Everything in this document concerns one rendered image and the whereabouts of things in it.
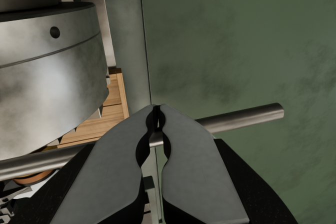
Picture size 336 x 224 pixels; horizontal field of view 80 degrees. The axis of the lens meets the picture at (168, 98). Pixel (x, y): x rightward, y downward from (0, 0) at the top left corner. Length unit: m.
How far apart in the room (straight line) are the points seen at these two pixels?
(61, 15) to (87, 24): 0.04
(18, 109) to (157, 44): 1.30
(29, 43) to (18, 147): 0.10
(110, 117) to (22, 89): 0.41
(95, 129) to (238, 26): 1.34
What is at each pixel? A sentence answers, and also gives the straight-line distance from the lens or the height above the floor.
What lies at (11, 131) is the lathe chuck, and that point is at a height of 1.22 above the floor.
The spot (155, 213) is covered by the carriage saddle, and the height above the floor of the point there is 0.92.
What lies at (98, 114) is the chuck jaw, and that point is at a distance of 0.34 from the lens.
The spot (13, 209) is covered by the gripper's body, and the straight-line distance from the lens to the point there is 0.51.
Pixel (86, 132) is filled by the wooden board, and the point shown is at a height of 0.89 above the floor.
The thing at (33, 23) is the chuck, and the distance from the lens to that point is 0.22.
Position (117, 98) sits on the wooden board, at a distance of 0.58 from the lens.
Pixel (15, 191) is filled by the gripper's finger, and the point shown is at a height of 1.12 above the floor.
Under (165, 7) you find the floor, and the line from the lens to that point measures 1.45.
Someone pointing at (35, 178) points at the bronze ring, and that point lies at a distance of 0.43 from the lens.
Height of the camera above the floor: 1.40
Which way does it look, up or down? 58 degrees down
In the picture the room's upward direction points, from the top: 150 degrees clockwise
